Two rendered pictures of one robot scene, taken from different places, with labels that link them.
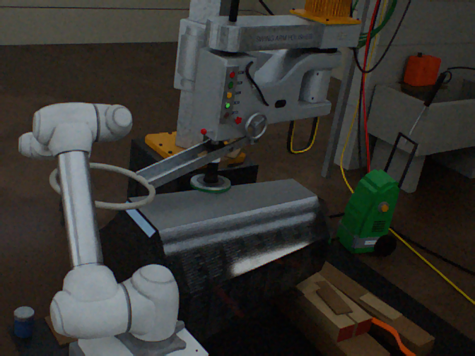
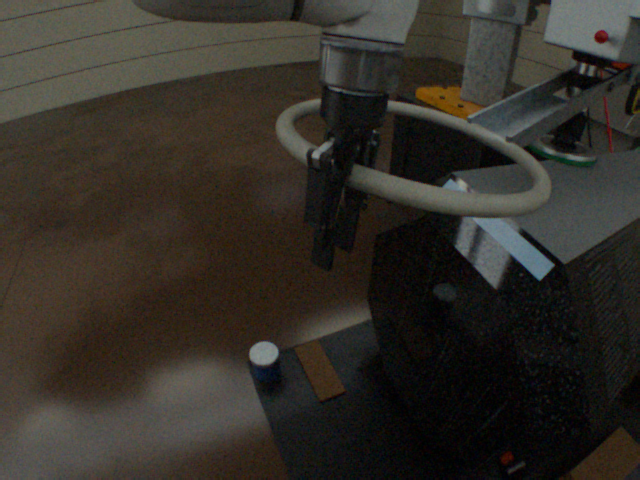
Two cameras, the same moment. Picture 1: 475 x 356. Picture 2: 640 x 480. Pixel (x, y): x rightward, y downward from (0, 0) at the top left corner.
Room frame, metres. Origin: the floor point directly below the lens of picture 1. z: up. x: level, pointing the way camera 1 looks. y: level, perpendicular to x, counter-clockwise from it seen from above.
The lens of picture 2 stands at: (2.02, 0.59, 1.18)
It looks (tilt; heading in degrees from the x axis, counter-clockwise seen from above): 39 degrees down; 15
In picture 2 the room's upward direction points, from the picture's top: straight up
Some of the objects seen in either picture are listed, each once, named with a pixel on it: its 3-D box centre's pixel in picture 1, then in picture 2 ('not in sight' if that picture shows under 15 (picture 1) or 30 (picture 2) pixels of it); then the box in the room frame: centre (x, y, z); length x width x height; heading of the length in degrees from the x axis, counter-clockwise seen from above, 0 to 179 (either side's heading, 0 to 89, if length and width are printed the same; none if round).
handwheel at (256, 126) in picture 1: (251, 123); not in sight; (3.06, -0.07, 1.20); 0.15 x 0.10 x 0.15; 133
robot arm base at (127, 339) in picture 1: (155, 332); not in sight; (1.67, 0.16, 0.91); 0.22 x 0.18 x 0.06; 132
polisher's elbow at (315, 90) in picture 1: (312, 81); not in sight; (3.51, -0.39, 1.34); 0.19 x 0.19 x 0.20
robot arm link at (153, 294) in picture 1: (151, 299); not in sight; (1.66, 0.19, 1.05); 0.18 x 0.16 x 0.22; 119
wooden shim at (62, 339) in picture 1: (61, 329); (318, 369); (2.68, 0.77, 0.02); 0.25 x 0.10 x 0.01; 38
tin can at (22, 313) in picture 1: (24, 322); (266, 362); (2.62, 0.95, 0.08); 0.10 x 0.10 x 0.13
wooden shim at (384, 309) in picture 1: (379, 306); not in sight; (3.17, -1.01, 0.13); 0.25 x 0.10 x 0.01; 46
